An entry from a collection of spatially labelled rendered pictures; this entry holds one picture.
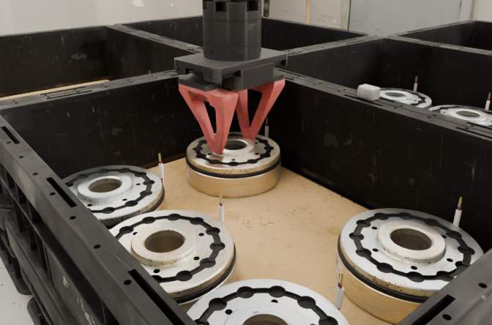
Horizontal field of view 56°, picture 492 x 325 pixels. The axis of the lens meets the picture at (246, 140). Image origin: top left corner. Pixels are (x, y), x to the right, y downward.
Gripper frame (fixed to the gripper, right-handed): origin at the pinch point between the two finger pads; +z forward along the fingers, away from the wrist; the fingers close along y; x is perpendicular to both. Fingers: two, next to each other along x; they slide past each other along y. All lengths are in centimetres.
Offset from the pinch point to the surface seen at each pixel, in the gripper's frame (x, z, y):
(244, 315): 18.4, 0.7, 17.2
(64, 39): -47.3, -4.3, -4.7
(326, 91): 7.8, -5.8, -5.5
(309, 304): 20.0, 1.5, 13.0
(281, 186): 5.5, 4.2, -1.7
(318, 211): 11.3, 4.2, -0.2
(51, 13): -312, 23, -120
